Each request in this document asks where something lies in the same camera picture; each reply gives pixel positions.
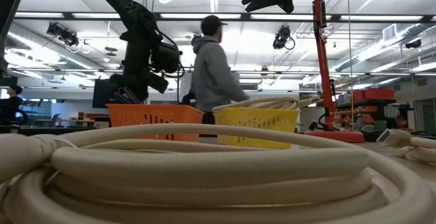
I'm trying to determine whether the blue braided cable coil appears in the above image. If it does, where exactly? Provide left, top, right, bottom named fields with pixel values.
left=114, top=86, right=142, bottom=105

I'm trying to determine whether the beige usb cable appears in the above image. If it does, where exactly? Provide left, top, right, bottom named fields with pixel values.
left=0, top=123, right=436, bottom=224
left=376, top=128, right=436, bottom=166
left=211, top=96, right=323, bottom=112

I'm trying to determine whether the dark storage shelf rack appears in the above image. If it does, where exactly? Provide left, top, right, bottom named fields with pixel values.
left=335, top=97, right=398, bottom=133

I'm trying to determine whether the blue storage bin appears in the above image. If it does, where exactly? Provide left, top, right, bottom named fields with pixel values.
left=338, top=93, right=354, bottom=106

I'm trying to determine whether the black TV monitor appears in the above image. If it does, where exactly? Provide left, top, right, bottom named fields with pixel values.
left=92, top=78, right=115, bottom=109

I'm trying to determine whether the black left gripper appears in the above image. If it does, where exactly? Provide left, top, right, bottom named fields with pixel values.
left=108, top=35, right=170, bottom=102

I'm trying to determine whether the orange plastic basket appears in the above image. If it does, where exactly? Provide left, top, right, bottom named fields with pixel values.
left=105, top=103, right=205, bottom=143

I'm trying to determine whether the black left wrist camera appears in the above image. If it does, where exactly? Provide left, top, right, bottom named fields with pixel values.
left=151, top=42, right=185, bottom=78

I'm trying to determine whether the yellow plastic basket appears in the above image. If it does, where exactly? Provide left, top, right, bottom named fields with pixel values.
left=213, top=107, right=301, bottom=150

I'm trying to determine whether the black overhead light beam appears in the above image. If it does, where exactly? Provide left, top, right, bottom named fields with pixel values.
left=13, top=11, right=436, bottom=23

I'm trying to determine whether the red stand with base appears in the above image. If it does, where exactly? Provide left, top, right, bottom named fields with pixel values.
left=304, top=0, right=365, bottom=144

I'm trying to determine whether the silver air duct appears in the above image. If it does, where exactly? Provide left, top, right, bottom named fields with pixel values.
left=335, top=22, right=436, bottom=74

